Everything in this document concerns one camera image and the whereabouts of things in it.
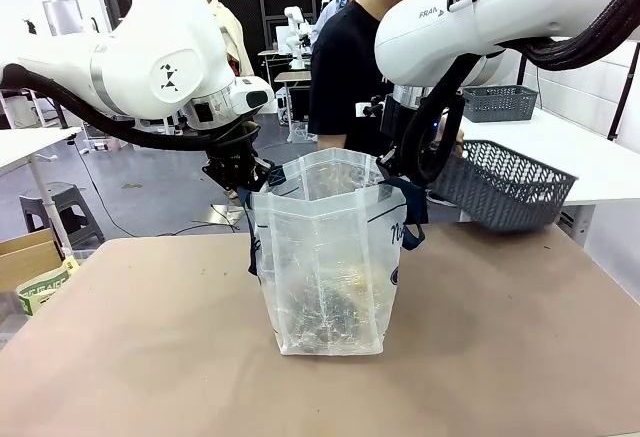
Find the black floor cable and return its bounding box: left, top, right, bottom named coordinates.
left=69, top=139, right=241, bottom=239

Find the clear plastic navy-handled shopping bag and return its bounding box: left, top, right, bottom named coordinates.
left=237, top=147, right=430, bottom=357

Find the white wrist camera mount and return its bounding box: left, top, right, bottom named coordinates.
left=354, top=100, right=388, bottom=120

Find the background person in blue shirt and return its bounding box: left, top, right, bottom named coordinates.
left=313, top=0, right=352, bottom=41

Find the white table with rounded corner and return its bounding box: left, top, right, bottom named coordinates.
left=456, top=105, right=640, bottom=223

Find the grey plastic step stool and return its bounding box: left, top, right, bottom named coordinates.
left=19, top=182, right=106, bottom=249

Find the dark grey woven plastic basket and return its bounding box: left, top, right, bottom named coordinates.
left=428, top=139, right=580, bottom=234
left=462, top=84, right=539, bottom=124

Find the white plastic storage bin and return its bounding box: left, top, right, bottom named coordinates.
left=82, top=135, right=126, bottom=153

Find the brown cardboard box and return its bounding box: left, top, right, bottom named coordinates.
left=0, top=228, right=66, bottom=294

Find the white background desk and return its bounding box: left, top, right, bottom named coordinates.
left=0, top=87, right=67, bottom=131

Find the yellow brown snack package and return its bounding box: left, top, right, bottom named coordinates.
left=347, top=264, right=384, bottom=303

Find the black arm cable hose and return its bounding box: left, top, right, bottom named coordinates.
left=398, top=0, right=640, bottom=189
left=0, top=63, right=262, bottom=152

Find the black tripod pole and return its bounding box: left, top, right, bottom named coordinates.
left=606, top=39, right=640, bottom=144

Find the dark snack package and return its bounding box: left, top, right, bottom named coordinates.
left=289, top=276, right=359, bottom=354

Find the background person in beige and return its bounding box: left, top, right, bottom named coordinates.
left=177, top=0, right=257, bottom=202

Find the green and white printed bag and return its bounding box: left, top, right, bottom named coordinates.
left=16, top=255, right=81, bottom=318

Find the shiny metal sheet on floor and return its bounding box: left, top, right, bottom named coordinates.
left=192, top=202, right=251, bottom=228

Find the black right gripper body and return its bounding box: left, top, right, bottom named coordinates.
left=379, top=101, right=442, bottom=179

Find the white table with white leg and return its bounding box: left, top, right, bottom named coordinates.
left=0, top=126, right=84, bottom=258

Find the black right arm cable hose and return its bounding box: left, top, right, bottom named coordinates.
left=398, top=0, right=640, bottom=189

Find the white box under table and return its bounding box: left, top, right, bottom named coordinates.
left=558, top=204, right=597, bottom=249

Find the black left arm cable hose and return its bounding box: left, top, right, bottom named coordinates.
left=0, top=63, right=262, bottom=152

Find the person in black t-shirt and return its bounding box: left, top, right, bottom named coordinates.
left=308, top=0, right=457, bottom=208

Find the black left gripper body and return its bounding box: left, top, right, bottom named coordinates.
left=201, top=129, right=266, bottom=194

